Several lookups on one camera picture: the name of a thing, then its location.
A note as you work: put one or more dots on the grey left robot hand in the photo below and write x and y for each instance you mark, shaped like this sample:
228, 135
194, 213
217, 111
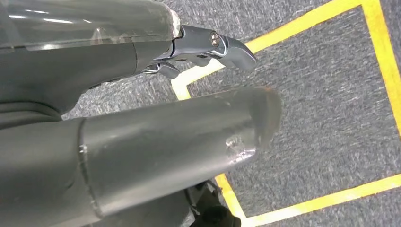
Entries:
94, 56

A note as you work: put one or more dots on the black robot foot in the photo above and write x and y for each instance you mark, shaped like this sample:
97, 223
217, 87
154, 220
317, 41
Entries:
213, 216

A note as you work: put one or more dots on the yellow floor tape square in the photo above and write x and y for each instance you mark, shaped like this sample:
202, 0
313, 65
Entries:
382, 47

